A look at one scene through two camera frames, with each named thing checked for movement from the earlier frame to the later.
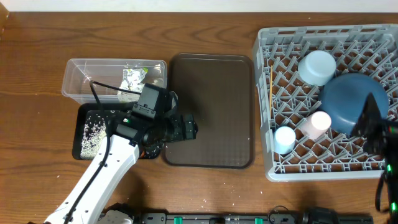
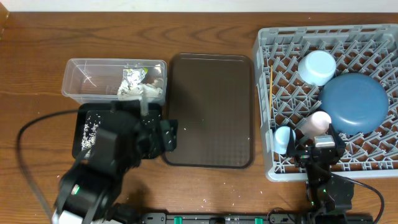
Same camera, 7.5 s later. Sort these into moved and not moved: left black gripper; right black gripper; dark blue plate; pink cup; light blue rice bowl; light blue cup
Moved: right black gripper; left black gripper
Not moved: light blue rice bowl; dark blue plate; pink cup; light blue cup
